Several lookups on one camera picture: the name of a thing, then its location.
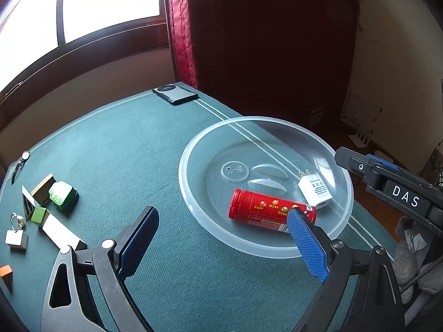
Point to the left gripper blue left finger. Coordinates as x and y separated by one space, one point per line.
133 241

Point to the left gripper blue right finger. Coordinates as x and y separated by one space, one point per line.
314 255

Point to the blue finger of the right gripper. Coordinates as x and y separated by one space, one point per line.
383 162
356 163

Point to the white USB charger plug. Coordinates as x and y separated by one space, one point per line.
314 189

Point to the long natural wooden block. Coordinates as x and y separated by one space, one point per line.
60 235

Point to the red Skittles candy can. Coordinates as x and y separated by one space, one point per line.
265 211

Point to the green tin box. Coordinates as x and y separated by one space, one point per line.
63 196

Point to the green white mahjong tile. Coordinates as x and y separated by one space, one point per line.
39 215

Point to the small tan wooden block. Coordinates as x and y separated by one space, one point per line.
41 193

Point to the long white wooden block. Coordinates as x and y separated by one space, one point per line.
16 239

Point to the white striped triangular block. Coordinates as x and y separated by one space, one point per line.
29 203

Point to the orange striped triangular block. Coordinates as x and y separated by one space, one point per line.
6 274

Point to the grey gloved right hand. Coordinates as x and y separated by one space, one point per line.
411 267

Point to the white wifi router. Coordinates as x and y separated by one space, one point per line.
360 114

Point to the clear plastic bowl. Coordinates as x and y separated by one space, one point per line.
267 156

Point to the black smartphone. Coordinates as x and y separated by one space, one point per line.
174 94

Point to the red quilted curtain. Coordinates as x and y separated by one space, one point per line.
181 41

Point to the brown wooden window frame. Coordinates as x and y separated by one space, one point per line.
46 43

